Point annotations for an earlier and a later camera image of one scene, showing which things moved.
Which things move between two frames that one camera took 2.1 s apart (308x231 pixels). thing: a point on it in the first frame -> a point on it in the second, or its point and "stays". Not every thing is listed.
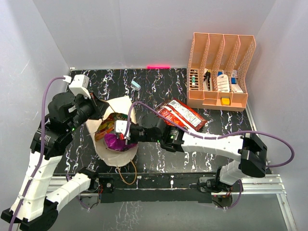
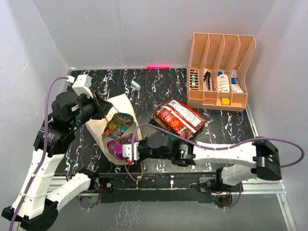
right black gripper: x=131 y=140 -> x=141 y=158
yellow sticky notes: x=225 y=101 stays
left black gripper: x=99 y=106 stays
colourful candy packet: x=108 y=126 -> x=117 y=125
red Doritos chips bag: x=182 y=113 stays
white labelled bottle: x=223 y=83 stays
